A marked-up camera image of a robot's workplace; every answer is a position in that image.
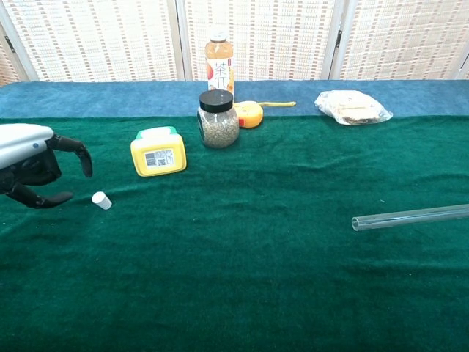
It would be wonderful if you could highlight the yellow tape measure with strap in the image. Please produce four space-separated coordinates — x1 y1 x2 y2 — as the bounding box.
233 100 297 129

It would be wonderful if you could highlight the clear bag of snacks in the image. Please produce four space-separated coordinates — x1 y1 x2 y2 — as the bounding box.
314 89 394 126

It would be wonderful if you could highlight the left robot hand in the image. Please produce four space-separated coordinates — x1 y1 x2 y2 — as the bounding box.
0 123 94 210

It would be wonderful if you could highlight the green velvet cloth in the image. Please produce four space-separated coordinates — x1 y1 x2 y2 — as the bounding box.
0 115 469 352

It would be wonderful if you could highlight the clear glass tube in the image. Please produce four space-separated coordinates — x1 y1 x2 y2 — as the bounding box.
351 204 469 232

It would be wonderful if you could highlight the woven bamboo screen panel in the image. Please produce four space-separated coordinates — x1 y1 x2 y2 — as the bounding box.
454 45 469 81
329 0 469 81
175 0 347 82
0 0 186 83

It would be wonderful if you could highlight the blue cloth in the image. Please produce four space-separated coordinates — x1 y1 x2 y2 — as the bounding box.
0 79 469 120

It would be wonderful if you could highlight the tea bottle with white cap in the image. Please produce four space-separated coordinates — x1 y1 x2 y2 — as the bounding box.
204 30 236 103

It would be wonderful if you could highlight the small white cap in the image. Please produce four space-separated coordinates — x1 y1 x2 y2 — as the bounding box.
91 191 113 210

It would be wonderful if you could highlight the glass jar with black lid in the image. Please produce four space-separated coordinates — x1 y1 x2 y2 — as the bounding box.
196 89 240 150

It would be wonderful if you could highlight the brown woven screen panel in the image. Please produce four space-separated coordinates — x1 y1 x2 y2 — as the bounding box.
0 32 29 87

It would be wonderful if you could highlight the yellow box with green lid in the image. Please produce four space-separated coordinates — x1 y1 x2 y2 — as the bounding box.
130 126 188 177

